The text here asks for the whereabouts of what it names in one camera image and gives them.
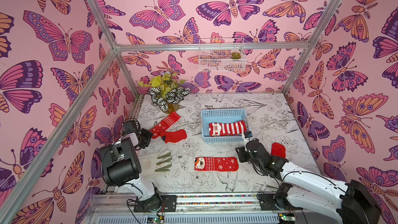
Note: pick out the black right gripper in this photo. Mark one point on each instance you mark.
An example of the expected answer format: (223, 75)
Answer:
(246, 151)

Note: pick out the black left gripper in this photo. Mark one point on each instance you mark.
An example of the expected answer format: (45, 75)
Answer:
(143, 131)

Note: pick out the red snowflake patterned sock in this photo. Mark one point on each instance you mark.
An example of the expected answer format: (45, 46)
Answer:
(161, 130)
(278, 150)

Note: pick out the red santa snowflake sock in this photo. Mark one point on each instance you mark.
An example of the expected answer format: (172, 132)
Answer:
(218, 164)

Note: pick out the red white striped santa sock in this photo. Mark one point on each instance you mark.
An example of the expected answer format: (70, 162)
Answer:
(227, 129)

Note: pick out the light blue plastic basket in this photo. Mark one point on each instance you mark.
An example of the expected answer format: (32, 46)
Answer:
(229, 115)

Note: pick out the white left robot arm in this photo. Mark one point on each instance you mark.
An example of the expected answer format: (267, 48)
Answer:
(121, 165)

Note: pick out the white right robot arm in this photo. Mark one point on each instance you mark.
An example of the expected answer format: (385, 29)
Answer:
(347, 203)

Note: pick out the glass vase with plant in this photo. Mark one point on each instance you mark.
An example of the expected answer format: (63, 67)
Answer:
(164, 90)

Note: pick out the small green succulent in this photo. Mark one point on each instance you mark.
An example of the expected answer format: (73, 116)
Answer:
(235, 55)

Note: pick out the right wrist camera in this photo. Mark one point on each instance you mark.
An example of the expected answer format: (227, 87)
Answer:
(247, 136)

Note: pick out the white wire wall basket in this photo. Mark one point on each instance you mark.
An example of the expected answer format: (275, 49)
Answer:
(215, 57)

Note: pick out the aluminium frame profile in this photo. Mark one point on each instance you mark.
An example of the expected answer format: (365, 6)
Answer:
(24, 186)

